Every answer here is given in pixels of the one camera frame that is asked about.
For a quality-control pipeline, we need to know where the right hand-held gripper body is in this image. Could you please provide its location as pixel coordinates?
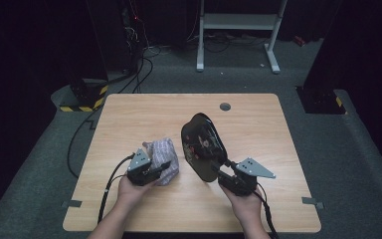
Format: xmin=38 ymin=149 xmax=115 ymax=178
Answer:
xmin=217 ymin=157 xmax=277 ymax=197

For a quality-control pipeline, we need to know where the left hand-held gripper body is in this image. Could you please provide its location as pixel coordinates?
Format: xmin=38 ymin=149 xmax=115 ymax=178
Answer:
xmin=126 ymin=147 xmax=164 ymax=187

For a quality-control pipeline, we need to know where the purple striped cloth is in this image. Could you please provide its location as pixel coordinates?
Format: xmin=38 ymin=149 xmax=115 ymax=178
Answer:
xmin=142 ymin=137 xmax=180 ymax=187

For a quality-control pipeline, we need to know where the black oval floral tray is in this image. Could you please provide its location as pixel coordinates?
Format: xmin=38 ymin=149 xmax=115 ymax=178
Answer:
xmin=180 ymin=113 xmax=229 ymax=183

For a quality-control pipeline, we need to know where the person's left hand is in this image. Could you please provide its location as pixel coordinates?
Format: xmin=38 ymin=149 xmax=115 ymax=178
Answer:
xmin=116 ymin=175 xmax=157 ymax=211

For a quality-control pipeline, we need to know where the person's right hand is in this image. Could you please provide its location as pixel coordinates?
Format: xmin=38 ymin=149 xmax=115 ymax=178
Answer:
xmin=219 ymin=184 xmax=264 ymax=227

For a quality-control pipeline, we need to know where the grey tape piece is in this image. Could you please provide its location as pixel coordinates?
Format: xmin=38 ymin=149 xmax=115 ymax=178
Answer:
xmin=301 ymin=196 xmax=325 ymax=210

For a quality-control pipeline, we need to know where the black yellow striped base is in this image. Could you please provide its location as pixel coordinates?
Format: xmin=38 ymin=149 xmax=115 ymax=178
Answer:
xmin=59 ymin=78 xmax=109 ymax=114

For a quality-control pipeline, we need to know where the black base with yellow mark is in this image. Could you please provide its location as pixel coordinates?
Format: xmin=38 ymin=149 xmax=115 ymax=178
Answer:
xmin=295 ymin=85 xmax=348 ymax=116

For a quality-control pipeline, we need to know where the small red object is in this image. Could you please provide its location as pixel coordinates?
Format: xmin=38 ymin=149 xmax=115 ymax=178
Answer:
xmin=292 ymin=35 xmax=307 ymax=48

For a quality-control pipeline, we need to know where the white metal stand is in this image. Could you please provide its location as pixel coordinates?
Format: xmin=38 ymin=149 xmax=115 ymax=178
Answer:
xmin=196 ymin=0 xmax=288 ymax=75

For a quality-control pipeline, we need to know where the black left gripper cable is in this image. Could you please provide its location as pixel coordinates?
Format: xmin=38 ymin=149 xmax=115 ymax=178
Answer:
xmin=97 ymin=152 xmax=136 ymax=225

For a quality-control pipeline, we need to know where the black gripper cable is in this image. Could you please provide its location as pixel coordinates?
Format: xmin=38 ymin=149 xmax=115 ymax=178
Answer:
xmin=253 ymin=182 xmax=281 ymax=239
xmin=97 ymin=152 xmax=136 ymax=225

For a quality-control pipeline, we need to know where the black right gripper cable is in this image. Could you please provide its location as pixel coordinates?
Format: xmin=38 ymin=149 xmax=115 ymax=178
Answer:
xmin=253 ymin=182 xmax=281 ymax=239

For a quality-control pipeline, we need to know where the black floor cable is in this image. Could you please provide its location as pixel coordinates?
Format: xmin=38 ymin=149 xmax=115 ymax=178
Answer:
xmin=67 ymin=56 xmax=154 ymax=180

